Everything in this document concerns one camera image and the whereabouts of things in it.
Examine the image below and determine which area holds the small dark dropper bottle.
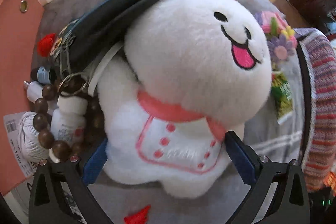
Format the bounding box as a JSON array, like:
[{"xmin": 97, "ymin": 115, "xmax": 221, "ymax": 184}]
[{"xmin": 30, "ymin": 67, "xmax": 57, "ymax": 85}]

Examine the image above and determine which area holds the white plush dog toy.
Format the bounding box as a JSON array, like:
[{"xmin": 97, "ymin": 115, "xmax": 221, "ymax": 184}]
[{"xmin": 97, "ymin": 0, "xmax": 272, "ymax": 198}]

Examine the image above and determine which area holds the white yarn ball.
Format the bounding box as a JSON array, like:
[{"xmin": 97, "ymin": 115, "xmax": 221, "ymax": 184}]
[{"xmin": 18, "ymin": 111, "xmax": 49, "ymax": 162}]

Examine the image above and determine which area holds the white plastic bottle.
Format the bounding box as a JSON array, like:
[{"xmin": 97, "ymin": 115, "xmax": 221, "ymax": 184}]
[{"xmin": 49, "ymin": 96, "xmax": 88, "ymax": 162}]

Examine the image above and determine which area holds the small white tube bottle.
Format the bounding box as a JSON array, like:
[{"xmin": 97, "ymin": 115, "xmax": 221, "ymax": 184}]
[{"xmin": 23, "ymin": 81, "xmax": 43, "ymax": 103}]

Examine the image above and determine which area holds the striped knitted cloth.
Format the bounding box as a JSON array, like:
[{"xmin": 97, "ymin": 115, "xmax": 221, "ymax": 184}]
[{"xmin": 295, "ymin": 28, "xmax": 335, "ymax": 193}]

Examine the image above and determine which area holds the crochet flower bouquet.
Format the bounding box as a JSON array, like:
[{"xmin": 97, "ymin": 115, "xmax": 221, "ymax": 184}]
[{"xmin": 255, "ymin": 11, "xmax": 298, "ymax": 124}]

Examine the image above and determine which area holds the black pouch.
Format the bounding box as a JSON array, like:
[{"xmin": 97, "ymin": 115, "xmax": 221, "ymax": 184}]
[{"xmin": 50, "ymin": 0, "xmax": 159, "ymax": 79}]

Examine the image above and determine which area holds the pink storage box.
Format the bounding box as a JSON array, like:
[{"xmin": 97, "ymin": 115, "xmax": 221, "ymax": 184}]
[{"xmin": 0, "ymin": 0, "xmax": 46, "ymax": 196}]

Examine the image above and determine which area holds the wooden bead bracelet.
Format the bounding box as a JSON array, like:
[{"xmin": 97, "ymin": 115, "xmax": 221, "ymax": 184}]
[{"xmin": 32, "ymin": 79, "xmax": 106, "ymax": 163}]

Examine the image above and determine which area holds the red pompom keychain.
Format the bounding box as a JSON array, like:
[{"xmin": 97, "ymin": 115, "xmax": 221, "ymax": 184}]
[{"xmin": 37, "ymin": 33, "xmax": 56, "ymax": 57}]

